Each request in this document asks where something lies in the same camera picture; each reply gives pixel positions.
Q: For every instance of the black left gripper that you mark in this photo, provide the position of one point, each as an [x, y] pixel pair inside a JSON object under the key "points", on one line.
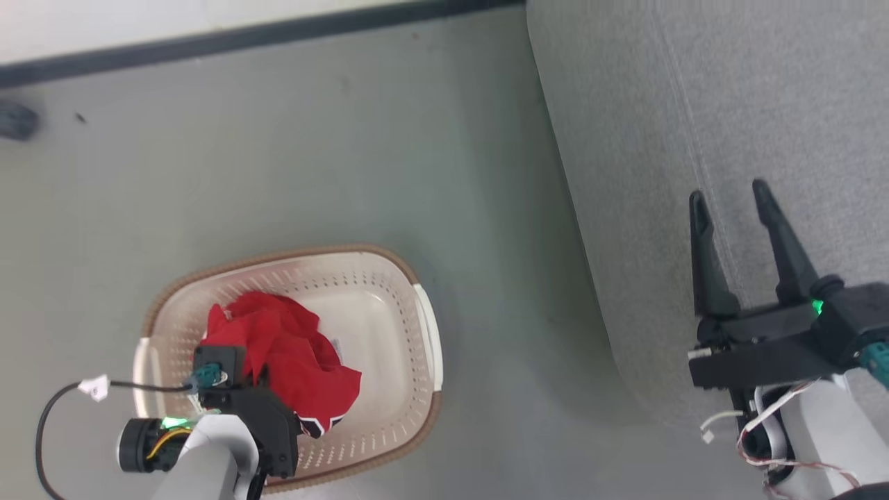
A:
{"points": [[274, 430]]}

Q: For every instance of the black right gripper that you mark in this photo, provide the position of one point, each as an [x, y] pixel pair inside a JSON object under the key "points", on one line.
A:
{"points": [[757, 347]]}

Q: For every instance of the red white sports garment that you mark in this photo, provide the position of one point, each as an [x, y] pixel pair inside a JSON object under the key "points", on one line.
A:
{"points": [[292, 347]]}

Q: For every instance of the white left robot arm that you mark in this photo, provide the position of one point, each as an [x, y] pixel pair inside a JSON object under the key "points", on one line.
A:
{"points": [[208, 458]]}

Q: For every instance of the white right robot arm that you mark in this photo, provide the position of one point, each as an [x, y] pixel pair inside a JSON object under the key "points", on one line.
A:
{"points": [[826, 430]]}

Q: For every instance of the cream perforated laundry basket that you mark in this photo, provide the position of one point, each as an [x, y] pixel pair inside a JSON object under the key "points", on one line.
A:
{"points": [[389, 326]]}

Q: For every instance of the grey fabric sofa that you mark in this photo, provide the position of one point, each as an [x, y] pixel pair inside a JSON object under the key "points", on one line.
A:
{"points": [[660, 139]]}

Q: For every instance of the dark grey furniture caster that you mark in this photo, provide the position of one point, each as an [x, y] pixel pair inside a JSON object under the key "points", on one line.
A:
{"points": [[15, 119]]}

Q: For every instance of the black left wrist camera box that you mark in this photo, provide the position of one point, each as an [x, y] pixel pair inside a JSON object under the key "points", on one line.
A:
{"points": [[222, 357]]}

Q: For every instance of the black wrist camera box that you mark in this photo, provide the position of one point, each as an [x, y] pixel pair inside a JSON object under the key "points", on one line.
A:
{"points": [[858, 312], [222, 357]]}

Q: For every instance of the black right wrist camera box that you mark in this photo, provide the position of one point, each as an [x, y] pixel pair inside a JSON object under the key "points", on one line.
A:
{"points": [[858, 312]]}

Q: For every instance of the black wall baseboard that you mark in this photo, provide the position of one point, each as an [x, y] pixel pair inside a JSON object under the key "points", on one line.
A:
{"points": [[278, 31]]}

